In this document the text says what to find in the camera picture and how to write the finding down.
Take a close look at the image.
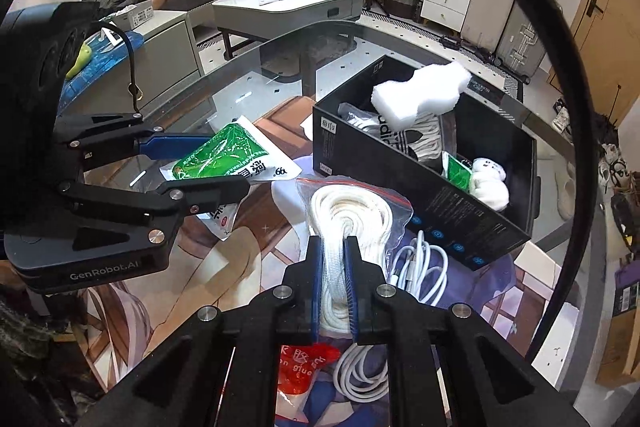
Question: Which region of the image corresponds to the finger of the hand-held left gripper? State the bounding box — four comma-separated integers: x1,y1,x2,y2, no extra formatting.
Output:
57,179,251,229
52,112,217,164

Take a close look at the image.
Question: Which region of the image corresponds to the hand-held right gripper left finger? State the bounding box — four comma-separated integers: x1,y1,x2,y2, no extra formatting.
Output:
75,236,325,427

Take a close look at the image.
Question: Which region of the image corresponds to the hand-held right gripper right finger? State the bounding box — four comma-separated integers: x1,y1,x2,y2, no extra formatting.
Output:
344,236,588,427

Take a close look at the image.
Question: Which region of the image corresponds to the small green medicine packet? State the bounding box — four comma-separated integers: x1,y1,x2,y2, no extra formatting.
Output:
159,116,304,242

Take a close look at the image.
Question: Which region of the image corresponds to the zip bag of white rope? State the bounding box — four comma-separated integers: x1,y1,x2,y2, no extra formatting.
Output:
295,177,415,333

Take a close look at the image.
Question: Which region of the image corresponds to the black cardboard box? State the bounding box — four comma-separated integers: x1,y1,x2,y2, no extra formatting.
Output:
312,53,543,272

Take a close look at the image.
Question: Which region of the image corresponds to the large green medicine packet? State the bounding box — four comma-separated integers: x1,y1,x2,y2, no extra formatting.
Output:
442,152,476,195

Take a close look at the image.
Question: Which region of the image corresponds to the printed cartoon table mat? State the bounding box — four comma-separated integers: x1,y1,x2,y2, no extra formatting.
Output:
75,94,583,427

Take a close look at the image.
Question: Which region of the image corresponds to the red white glue packet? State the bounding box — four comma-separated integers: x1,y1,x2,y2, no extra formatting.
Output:
276,342,341,427

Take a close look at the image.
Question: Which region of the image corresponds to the grey side cabinet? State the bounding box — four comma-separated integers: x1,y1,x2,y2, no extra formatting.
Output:
97,9,203,82

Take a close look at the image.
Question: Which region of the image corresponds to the blue plastic bag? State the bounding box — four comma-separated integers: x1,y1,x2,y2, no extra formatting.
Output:
62,29,143,92

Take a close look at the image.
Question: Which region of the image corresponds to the white carton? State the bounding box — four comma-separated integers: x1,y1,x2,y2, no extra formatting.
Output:
114,4,163,29

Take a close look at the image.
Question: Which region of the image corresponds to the white plush toy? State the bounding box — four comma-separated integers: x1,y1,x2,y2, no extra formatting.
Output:
470,157,511,210

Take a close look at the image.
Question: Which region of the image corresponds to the white coffee table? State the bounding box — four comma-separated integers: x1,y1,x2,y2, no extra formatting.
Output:
212,0,366,60

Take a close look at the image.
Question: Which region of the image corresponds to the white foam sponge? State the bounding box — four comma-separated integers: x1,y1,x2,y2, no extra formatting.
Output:
371,61,473,132

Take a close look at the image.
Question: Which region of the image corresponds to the white slipper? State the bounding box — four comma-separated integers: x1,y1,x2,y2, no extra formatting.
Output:
555,162,581,220

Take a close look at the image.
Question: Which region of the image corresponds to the black white patterned rug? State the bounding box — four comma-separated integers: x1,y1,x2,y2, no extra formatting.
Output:
195,7,526,108

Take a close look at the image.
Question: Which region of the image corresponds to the black floor tool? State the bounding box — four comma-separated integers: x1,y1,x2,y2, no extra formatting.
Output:
440,34,501,68

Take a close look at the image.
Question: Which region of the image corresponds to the brown cardboard box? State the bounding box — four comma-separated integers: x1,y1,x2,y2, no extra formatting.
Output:
597,302,640,388

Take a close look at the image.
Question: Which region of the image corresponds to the purple carton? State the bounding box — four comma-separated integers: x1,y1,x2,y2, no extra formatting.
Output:
612,257,640,318

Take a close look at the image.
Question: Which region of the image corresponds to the white trash bin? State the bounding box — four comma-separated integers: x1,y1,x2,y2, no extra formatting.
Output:
607,194,640,253

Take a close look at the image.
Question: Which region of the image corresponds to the pile of shoes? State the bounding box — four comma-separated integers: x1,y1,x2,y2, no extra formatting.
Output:
552,97,640,198

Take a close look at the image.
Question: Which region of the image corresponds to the silver suitcase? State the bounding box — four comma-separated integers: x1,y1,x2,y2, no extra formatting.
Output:
495,2,548,75

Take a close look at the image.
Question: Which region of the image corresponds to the white suitcase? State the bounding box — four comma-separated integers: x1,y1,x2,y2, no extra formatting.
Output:
460,0,516,52

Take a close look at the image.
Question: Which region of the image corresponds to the black umbrella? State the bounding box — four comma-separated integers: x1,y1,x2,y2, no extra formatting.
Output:
597,84,626,145

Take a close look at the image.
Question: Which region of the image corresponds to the wooden door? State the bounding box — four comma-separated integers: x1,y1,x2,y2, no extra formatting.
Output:
547,0,636,128

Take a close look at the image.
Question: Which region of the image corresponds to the white coiled cable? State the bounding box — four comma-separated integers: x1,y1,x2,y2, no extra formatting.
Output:
332,229,451,403

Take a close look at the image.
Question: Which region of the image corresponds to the thin black cable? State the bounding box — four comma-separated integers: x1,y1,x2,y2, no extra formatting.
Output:
97,22,146,115

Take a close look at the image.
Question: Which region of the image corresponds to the thick black cable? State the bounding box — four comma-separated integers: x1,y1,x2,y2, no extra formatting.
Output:
470,0,578,360

